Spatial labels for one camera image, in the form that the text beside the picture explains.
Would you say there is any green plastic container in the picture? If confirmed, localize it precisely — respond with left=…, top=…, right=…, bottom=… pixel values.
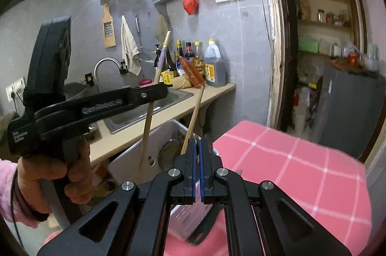
left=300, top=39, right=319, bottom=54

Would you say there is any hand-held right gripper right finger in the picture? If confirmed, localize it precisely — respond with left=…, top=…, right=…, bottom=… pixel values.
left=200, top=139, right=352, bottom=256

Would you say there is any white plastic tub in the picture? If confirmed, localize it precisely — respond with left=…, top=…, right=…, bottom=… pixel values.
left=108, top=119, right=193, bottom=184

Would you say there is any dark bottle with yellow label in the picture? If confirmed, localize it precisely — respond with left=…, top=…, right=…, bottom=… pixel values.
left=161, top=55, right=177, bottom=87

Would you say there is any long purple-wrapped bamboo chopstick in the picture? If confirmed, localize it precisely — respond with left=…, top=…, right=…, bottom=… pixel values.
left=139, top=31, right=172, bottom=181

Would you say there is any wooden grater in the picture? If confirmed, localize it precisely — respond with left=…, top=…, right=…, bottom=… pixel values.
left=103, top=3, right=117, bottom=48

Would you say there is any white power cord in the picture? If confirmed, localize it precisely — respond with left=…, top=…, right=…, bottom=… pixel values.
left=259, top=0, right=273, bottom=46

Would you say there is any hanging metal peeler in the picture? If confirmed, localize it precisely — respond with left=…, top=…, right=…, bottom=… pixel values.
left=135, top=14, right=142, bottom=48

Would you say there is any steel sink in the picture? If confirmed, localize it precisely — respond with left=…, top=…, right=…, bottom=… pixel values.
left=103, top=84, right=195, bottom=134

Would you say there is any paint-flecked wooden door post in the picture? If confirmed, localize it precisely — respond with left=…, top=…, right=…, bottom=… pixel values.
left=255, top=0, right=291, bottom=131

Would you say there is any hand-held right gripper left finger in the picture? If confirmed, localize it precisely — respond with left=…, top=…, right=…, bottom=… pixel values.
left=36, top=138, right=200, bottom=256

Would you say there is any white double wall socket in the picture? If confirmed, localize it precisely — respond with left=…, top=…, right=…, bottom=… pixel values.
left=5, top=77, right=26, bottom=103

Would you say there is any large cooking oil jug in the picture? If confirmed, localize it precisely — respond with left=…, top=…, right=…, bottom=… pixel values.
left=204, top=39, right=227, bottom=87

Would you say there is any pink checked tablecloth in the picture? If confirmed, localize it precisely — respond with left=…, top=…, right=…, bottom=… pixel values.
left=163, top=120, right=373, bottom=256

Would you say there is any person's left hand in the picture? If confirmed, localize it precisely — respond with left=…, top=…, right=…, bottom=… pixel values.
left=16, top=138, right=92, bottom=214

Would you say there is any brown paper pack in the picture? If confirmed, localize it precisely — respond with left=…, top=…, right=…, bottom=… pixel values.
left=172, top=75, right=193, bottom=90

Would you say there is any person's left forearm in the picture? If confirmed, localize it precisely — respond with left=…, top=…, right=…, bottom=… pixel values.
left=0, top=158, right=40, bottom=232

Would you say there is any bamboo stick with brown head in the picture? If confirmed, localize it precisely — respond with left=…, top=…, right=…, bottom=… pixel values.
left=176, top=55, right=207, bottom=155

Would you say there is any sauce bottle with red-yellow label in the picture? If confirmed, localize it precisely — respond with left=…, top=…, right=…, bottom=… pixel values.
left=193, top=41, right=206, bottom=80

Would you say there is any steel faucet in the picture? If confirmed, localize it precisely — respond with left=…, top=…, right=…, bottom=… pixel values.
left=93, top=57, right=127, bottom=85

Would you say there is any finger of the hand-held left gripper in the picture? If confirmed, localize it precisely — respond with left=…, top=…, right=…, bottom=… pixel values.
left=34, top=83, right=168, bottom=136

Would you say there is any cream dish towel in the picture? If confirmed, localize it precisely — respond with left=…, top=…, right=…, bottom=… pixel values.
left=121, top=15, right=142, bottom=76

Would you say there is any red plastic bag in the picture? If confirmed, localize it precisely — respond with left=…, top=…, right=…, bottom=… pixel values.
left=183, top=0, right=199, bottom=15

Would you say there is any black pump bottle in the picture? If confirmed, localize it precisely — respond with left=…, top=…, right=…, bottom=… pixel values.
left=154, top=44, right=162, bottom=77

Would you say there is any white plastic jug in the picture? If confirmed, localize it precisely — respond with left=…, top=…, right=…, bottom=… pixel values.
left=293, top=87, right=311, bottom=131

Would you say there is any grey cabinet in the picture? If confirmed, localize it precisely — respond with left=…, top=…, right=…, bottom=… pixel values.
left=314, top=65, right=386, bottom=160

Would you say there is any black cable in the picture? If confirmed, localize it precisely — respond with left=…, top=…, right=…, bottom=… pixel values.
left=9, top=167, right=49, bottom=247

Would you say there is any wooden shelf unit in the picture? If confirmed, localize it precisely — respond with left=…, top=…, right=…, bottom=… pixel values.
left=286, top=0, right=362, bottom=70

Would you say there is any beige kitchen counter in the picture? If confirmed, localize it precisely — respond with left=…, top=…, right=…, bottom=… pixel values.
left=87, top=83, right=237, bottom=168

